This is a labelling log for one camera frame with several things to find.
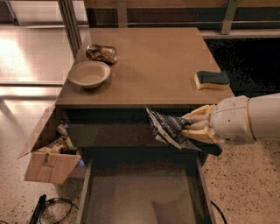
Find open cardboard box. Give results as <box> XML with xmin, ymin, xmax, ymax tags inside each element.
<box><xmin>18</xmin><ymin>106</ymin><xmax>81</xmax><ymax>184</ymax></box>

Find blue and yellow sponge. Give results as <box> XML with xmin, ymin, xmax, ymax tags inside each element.
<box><xmin>194</xmin><ymin>71</ymin><xmax>230</xmax><ymax>90</ymax></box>

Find open middle drawer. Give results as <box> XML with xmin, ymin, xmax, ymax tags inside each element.
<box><xmin>75</xmin><ymin>156</ymin><xmax>216</xmax><ymax>224</ymax></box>

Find wooden drawer cabinet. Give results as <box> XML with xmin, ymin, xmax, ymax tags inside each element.
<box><xmin>54</xmin><ymin>27</ymin><xmax>235</xmax><ymax>224</ymax></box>

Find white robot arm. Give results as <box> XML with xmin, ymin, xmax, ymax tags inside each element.
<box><xmin>181</xmin><ymin>94</ymin><xmax>280</xmax><ymax>145</ymax></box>

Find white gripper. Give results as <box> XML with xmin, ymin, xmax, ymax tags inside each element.
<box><xmin>181</xmin><ymin>96</ymin><xmax>256</xmax><ymax>145</ymax></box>

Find crushed metal can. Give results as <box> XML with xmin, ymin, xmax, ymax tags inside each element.
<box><xmin>86</xmin><ymin>44</ymin><xmax>117</xmax><ymax>64</ymax></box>

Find black cable on floor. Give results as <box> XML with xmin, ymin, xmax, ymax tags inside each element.
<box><xmin>38</xmin><ymin>197</ymin><xmax>80</xmax><ymax>224</ymax></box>

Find beige ceramic bowl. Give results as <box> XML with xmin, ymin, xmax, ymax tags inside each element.
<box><xmin>68</xmin><ymin>61</ymin><xmax>111</xmax><ymax>88</ymax></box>

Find metal window frame post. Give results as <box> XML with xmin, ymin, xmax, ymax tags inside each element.
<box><xmin>57</xmin><ymin>0</ymin><xmax>81</xmax><ymax>59</ymax></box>

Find blue chip bag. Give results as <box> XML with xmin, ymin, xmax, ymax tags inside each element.
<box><xmin>146</xmin><ymin>108</ymin><xmax>200</xmax><ymax>151</ymax></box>

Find black cable right floor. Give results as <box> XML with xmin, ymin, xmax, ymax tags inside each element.
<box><xmin>210</xmin><ymin>200</ymin><xmax>228</xmax><ymax>224</ymax></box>

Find black device on floor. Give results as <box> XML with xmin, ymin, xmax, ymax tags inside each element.
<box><xmin>28</xmin><ymin>194</ymin><xmax>46</xmax><ymax>224</ymax></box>

